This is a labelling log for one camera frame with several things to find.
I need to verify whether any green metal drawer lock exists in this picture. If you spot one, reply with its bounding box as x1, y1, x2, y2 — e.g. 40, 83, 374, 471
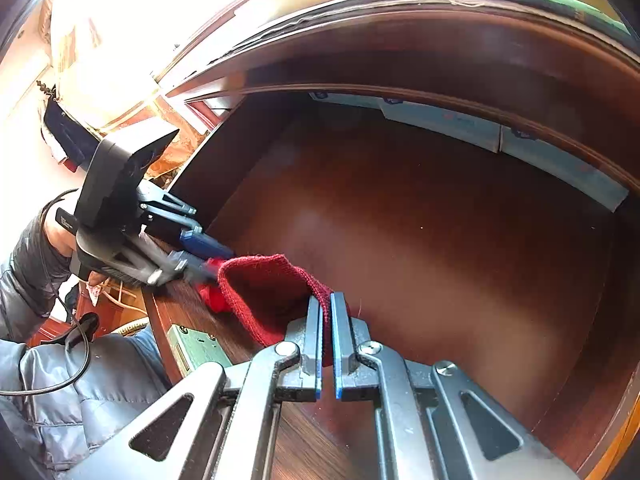
167, 324, 233, 376

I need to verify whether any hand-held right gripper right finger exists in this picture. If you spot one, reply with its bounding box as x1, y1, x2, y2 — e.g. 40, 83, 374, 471
330, 291, 581, 480

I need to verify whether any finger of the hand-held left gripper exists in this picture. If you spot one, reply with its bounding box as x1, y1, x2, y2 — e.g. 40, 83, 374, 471
109, 246, 221, 289
137, 187, 236, 262

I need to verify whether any pale blue flat packet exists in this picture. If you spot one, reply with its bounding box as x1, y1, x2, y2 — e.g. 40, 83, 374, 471
500, 127, 630, 213
382, 100, 502, 153
307, 91, 386, 111

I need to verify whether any dark wooden desk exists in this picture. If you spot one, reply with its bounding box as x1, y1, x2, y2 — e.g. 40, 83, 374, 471
155, 0, 640, 480

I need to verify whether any maroon underwear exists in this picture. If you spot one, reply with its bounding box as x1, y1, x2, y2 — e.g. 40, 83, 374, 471
216, 253, 335, 366

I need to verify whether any black cable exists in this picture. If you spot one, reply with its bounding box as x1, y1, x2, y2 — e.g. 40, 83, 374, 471
0, 187, 98, 396

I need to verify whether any golden floral cloth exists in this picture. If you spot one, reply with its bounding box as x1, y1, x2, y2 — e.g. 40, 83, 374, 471
145, 95, 221, 181

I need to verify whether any person's left forearm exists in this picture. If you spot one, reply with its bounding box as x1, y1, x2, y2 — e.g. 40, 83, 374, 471
0, 205, 81, 346

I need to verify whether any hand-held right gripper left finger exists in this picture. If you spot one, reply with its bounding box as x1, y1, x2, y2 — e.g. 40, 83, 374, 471
65, 295, 326, 480

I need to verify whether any bright red underwear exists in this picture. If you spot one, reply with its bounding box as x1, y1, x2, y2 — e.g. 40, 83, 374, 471
195, 257, 236, 313

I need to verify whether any person's grey puffer jacket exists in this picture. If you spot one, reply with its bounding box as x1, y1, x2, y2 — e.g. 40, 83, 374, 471
0, 325, 171, 471

